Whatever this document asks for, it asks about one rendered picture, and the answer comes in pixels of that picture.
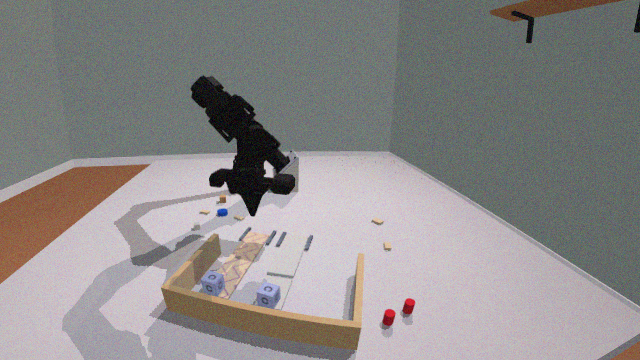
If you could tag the red cylinder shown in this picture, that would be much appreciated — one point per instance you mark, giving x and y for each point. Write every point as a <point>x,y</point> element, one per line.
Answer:
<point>389,317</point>
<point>408,306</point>

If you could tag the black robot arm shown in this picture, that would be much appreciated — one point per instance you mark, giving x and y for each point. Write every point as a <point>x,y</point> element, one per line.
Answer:
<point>227,113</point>

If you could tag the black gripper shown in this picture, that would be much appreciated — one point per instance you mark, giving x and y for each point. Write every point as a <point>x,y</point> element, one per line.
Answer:
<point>279,184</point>

